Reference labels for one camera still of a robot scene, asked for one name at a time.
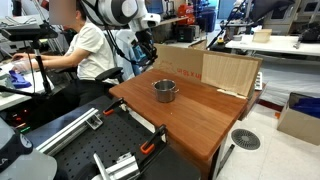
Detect white tape strip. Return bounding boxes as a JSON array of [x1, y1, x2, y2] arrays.
[[216, 88, 248, 100]]

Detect black stereo camera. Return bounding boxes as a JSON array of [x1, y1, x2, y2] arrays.
[[0, 23, 59, 43]]

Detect black orange bar clamp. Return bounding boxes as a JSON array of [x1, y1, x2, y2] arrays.
[[139, 124, 168, 156], [102, 97, 129, 117]]

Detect white office desk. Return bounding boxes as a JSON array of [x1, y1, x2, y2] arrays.
[[0, 61, 56, 112]]

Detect grey metal table base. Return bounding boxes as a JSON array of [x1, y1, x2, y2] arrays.
[[214, 143, 236, 179]]

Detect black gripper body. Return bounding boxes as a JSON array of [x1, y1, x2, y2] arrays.
[[138, 31, 158, 60]]

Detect brown cardboard sheet red print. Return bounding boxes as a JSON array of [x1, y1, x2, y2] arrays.
[[153, 43, 264, 100]]

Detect small wooden box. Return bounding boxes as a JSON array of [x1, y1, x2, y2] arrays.
[[252, 28, 273, 44]]

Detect round metal floor drain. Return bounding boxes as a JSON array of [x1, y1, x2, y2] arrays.
[[230, 128, 262, 152]]

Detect pale ribbed board panel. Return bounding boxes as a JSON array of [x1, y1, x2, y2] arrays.
[[200, 53, 259, 98]]

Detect black office chair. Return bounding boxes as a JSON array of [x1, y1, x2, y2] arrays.
[[53, 66, 125, 111]]

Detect black perforated breadboard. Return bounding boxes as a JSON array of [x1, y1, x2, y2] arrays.
[[24, 94, 203, 180]]

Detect blue cloth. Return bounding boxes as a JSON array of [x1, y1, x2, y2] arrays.
[[8, 69, 33, 89]]

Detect seated person white shirt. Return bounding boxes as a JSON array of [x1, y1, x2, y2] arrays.
[[11, 0, 121, 111]]

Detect long white table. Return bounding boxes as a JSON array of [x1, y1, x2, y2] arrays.
[[225, 34, 320, 58]]

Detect open cardboard box blue contents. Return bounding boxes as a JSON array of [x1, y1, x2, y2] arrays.
[[276, 92, 320, 147]]

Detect red round container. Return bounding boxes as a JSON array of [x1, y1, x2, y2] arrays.
[[176, 3, 197, 26]]

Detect small stainless steel pot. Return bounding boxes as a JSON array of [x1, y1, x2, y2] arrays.
[[151, 78, 180, 104]]

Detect black tripod stand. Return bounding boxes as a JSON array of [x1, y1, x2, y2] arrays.
[[0, 39, 54, 101]]

